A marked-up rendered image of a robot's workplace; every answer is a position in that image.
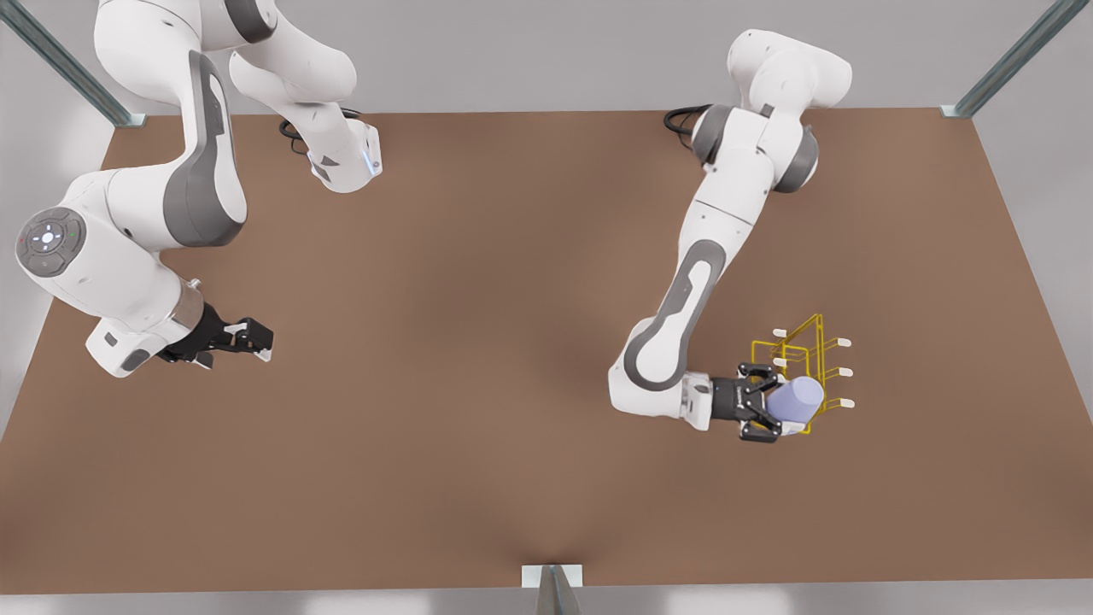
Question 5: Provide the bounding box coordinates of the lavender cup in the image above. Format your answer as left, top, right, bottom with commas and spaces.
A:
766, 377, 827, 436

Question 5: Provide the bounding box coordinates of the yellow wire cup holder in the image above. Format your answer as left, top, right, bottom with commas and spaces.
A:
751, 313, 856, 437

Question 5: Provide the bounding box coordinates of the black cable loop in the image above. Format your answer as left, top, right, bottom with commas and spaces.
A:
278, 106, 363, 156
663, 103, 715, 144

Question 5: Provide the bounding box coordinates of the silver frame post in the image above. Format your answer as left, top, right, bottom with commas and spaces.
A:
938, 0, 1093, 120
522, 563, 586, 615
0, 0, 147, 128

